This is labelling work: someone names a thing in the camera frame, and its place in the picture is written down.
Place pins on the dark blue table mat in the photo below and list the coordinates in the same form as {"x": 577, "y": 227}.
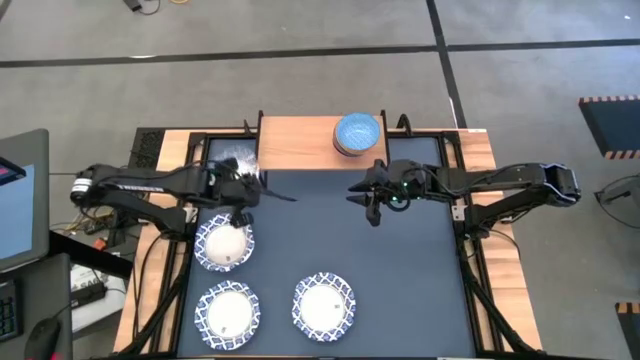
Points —
{"x": 350, "y": 260}

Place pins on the dark platform with striped edge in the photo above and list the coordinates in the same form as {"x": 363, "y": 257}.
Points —
{"x": 615, "y": 125}
{"x": 631, "y": 335}

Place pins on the grey laptop with blue screen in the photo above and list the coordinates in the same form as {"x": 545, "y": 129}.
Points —
{"x": 20, "y": 215}

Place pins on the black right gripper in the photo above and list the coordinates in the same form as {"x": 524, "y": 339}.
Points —
{"x": 390, "y": 175}

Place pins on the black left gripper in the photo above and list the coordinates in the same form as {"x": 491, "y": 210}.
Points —
{"x": 230, "y": 190}

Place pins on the wooden shelf with black legs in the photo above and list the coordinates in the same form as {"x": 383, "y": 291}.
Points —
{"x": 295, "y": 145}

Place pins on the white printed box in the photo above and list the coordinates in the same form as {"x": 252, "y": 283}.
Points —
{"x": 85, "y": 320}

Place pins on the black table frame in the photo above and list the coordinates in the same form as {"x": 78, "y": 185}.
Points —
{"x": 450, "y": 150}

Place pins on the blue white paper bowl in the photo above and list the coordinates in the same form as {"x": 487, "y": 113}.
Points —
{"x": 324, "y": 306}
{"x": 225, "y": 247}
{"x": 227, "y": 315}

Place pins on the black computer mouse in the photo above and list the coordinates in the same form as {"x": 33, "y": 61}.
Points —
{"x": 42, "y": 340}

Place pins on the orange connector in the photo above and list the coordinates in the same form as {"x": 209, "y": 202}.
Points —
{"x": 100, "y": 244}

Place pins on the black power brick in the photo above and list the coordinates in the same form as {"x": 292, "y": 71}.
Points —
{"x": 89, "y": 295}

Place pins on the black perforated panel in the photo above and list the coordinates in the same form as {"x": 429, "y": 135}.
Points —
{"x": 147, "y": 147}

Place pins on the black desk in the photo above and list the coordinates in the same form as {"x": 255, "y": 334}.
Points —
{"x": 85, "y": 255}

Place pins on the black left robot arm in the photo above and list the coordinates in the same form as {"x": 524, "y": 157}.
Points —
{"x": 130, "y": 180}

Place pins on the small black display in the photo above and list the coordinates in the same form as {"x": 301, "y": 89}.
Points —
{"x": 10, "y": 172}

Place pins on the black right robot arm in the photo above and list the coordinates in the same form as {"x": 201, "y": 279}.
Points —
{"x": 500, "y": 177}

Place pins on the black power adapter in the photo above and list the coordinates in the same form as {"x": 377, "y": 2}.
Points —
{"x": 133, "y": 4}

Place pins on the black keyboard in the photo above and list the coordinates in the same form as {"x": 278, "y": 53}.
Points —
{"x": 9, "y": 310}

